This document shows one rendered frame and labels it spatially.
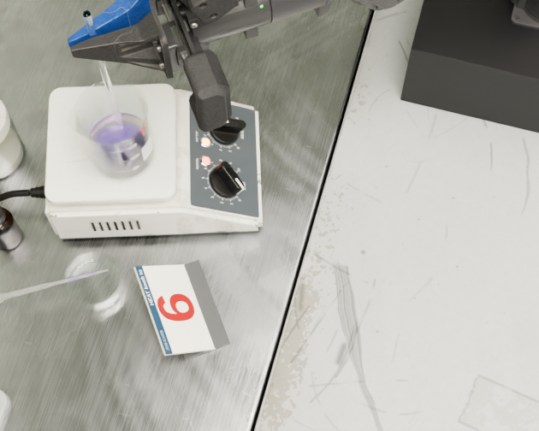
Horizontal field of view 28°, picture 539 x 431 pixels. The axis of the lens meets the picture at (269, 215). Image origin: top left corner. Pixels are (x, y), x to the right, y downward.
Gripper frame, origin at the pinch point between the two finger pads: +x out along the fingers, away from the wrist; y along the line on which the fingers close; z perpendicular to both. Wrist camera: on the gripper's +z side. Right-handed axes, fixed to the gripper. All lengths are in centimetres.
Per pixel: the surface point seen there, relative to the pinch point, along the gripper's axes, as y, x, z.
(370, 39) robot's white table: -7.0, -26.9, -26.0
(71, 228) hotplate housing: 4.3, 8.7, -22.3
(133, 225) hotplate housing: 6.2, 3.1, -22.1
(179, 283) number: 12.2, 0.9, -24.7
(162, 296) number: 13.5, 2.7, -23.1
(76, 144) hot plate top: -1.3, 5.6, -17.2
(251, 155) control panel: 2.9, -9.9, -22.7
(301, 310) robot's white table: 18.5, -9.2, -26.0
